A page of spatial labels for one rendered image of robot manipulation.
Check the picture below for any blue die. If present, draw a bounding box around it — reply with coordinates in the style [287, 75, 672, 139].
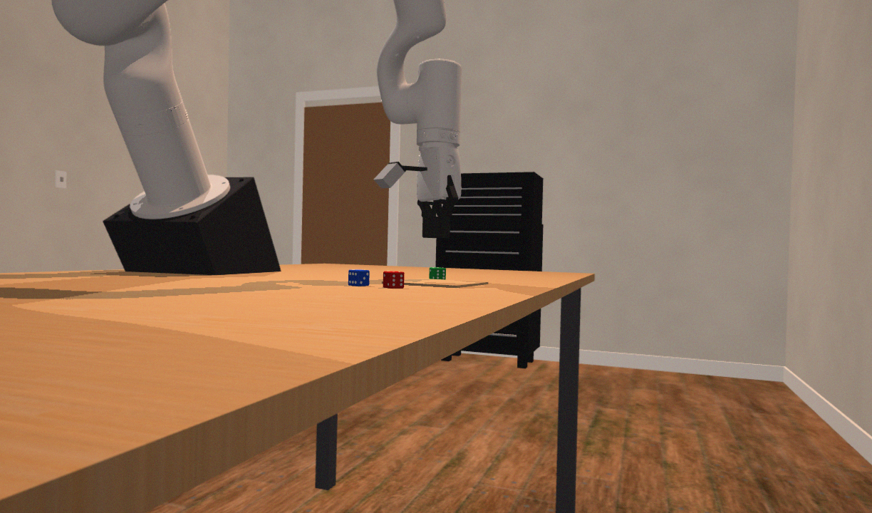
[348, 269, 370, 286]

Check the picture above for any red die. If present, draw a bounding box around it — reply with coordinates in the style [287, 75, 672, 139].
[383, 271, 405, 289]

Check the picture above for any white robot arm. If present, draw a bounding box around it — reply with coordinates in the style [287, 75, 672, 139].
[51, 0, 462, 219]

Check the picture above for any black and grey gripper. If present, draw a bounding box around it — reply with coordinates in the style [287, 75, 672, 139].
[417, 145, 461, 238]

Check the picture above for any tan mat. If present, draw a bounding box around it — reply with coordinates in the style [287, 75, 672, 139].
[404, 279, 489, 288]

